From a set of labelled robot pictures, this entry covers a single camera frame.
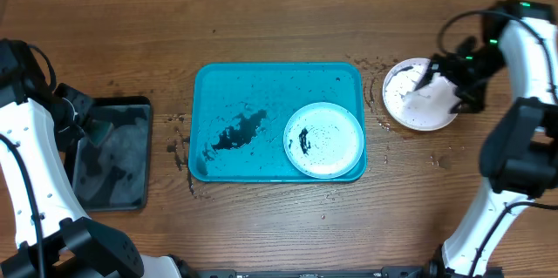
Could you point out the blue plastic tray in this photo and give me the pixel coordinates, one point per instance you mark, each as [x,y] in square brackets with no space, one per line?
[240,112]

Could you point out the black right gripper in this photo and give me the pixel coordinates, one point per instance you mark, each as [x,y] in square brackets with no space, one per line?
[456,76]

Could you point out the black water tray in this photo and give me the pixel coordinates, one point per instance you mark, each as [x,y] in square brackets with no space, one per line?
[114,175]

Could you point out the dark green sponge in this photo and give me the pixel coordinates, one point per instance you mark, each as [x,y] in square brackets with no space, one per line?
[98,131]

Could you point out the white plate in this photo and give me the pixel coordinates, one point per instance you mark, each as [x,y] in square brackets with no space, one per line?
[427,109]

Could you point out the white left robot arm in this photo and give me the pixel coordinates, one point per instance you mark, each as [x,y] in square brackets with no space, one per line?
[64,154]

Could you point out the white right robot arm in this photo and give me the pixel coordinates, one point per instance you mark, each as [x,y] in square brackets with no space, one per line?
[518,160]

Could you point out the light blue plate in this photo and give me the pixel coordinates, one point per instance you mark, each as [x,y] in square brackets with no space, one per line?
[323,141]

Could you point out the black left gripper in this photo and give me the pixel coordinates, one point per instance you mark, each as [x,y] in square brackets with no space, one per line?
[78,132]

